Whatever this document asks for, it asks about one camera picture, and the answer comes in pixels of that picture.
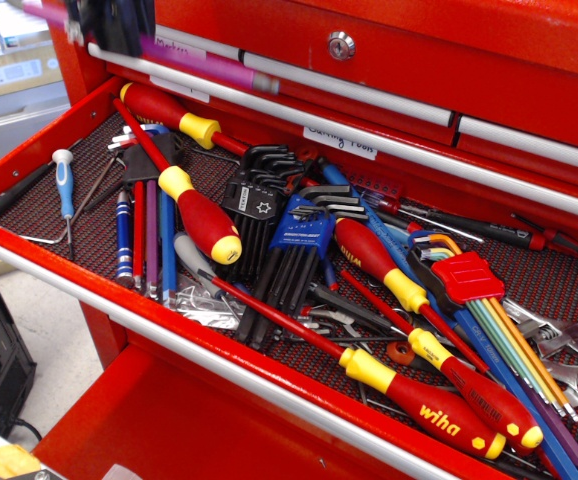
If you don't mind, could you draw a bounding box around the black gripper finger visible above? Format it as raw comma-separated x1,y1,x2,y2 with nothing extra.
66,0,155,57

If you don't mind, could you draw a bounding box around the violet long Allen key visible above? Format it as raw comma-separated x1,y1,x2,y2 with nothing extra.
22,1,280,94

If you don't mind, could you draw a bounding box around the black torx key set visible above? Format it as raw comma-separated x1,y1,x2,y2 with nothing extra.
222,145,304,281

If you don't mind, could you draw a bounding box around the blue holder hex key set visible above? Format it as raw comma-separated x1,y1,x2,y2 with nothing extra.
233,184,368,350

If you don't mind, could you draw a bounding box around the rainbow hex key set red holder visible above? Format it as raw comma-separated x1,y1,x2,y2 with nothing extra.
407,233,578,421

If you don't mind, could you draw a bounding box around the long blue Allen key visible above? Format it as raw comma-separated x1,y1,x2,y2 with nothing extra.
317,157,578,479

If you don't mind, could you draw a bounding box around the red yellow screwdriver back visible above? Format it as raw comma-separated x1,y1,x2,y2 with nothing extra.
120,82,248,156

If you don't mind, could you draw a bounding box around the red yellow screwdriver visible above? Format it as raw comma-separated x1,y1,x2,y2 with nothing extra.
120,82,248,156
334,217,489,374
341,270,544,450
206,274,506,460
112,97,242,265

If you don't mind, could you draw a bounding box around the colored hex keys black holder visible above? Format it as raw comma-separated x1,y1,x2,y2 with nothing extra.
121,144,177,307

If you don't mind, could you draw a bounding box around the small blue white screwdriver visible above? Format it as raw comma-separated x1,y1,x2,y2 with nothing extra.
52,149,75,259

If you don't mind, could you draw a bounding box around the silver cabinet lock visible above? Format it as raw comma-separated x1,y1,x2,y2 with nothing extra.
328,31,356,61

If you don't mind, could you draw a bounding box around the blue metal pen screwdriver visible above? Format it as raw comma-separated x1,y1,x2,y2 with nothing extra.
115,190,134,288

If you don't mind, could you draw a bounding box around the red yellow screwdriver centre left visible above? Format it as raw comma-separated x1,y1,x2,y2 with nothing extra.
112,97,242,265

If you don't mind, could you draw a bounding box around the black pen tool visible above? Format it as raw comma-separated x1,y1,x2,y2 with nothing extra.
0,164,50,215

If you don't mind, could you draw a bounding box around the white cutting tools label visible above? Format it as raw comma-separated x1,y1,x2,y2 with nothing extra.
303,126,378,161

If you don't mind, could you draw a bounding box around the red tool chest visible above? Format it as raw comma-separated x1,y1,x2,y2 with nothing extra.
32,0,578,480

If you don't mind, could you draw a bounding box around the red yellow screwdriver middle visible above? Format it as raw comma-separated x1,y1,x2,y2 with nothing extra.
334,217,489,374

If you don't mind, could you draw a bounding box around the black red precision screwdriver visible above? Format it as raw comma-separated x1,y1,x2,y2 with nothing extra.
356,187,546,251

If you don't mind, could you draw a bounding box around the open red drawer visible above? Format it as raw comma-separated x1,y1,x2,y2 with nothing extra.
0,85,578,479

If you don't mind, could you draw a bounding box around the red yellow screwdriver front right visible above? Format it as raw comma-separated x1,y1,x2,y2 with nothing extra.
341,270,544,450

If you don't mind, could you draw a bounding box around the silver adjustable wrench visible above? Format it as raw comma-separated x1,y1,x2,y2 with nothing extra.
502,297,578,406

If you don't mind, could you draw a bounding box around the grey handled small screwdriver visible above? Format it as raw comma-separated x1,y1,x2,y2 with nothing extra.
173,232,240,321

